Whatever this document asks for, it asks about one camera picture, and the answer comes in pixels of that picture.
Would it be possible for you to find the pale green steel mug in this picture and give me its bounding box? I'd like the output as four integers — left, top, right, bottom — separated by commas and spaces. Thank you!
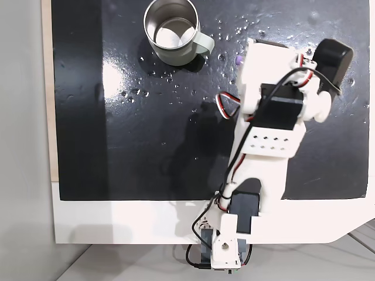
142, 0, 216, 67

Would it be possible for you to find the black table mat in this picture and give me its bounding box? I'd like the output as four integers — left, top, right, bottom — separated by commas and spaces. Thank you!
50, 0, 370, 202

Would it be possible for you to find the tan wooden board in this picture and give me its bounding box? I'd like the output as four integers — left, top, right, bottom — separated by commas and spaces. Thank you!
40, 0, 60, 184

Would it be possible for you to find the red white black servo wire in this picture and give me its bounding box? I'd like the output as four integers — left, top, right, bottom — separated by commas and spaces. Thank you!
214, 91, 244, 120

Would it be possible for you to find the black oval camera box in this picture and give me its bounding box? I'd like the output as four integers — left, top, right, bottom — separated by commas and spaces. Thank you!
311, 38, 354, 97

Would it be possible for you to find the black camera cable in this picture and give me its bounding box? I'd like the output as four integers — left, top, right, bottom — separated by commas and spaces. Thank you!
185, 66, 343, 269

